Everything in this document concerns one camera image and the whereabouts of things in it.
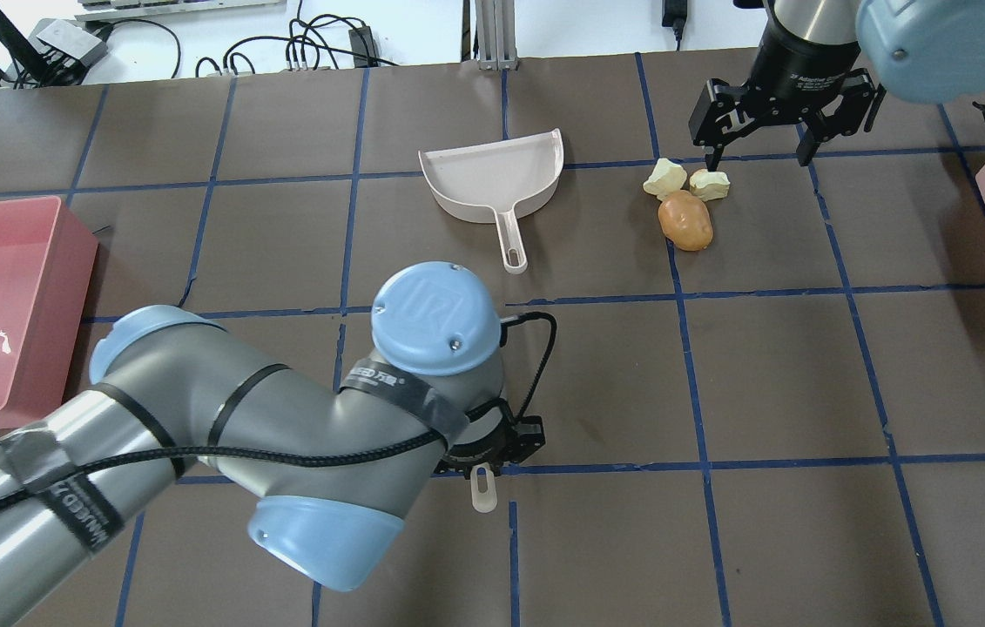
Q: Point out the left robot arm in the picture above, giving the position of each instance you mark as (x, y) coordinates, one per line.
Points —
(335, 471)

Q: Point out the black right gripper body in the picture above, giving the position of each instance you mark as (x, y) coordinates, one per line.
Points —
(806, 57)

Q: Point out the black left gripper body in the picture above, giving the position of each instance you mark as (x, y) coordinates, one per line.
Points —
(520, 440)

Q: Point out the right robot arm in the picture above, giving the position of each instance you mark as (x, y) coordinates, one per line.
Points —
(926, 52)

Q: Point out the brown potato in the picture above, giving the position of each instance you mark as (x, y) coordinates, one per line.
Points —
(686, 221)

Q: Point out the white plastic dustpan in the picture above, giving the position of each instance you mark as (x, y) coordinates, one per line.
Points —
(497, 184)

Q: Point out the white hand brush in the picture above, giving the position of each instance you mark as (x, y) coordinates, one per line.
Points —
(482, 488)

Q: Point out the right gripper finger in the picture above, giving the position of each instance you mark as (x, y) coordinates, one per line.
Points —
(728, 112)
(859, 104)

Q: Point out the pale bread chunk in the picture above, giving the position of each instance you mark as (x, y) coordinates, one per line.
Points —
(709, 185)
(666, 178)

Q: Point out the pink plastic bin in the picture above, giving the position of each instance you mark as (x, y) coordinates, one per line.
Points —
(46, 257)

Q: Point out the aluminium frame post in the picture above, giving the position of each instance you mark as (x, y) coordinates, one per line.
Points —
(495, 45)

